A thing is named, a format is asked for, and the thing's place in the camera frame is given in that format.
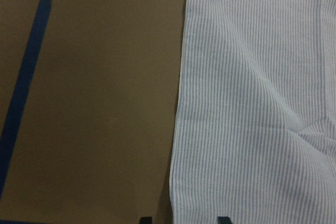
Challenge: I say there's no light blue striped shirt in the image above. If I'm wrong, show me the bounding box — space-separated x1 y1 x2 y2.
170 0 335 223

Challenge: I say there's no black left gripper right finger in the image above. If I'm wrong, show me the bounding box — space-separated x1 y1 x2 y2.
218 216 232 224

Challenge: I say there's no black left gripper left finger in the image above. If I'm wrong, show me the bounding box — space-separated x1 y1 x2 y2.
140 216 152 224

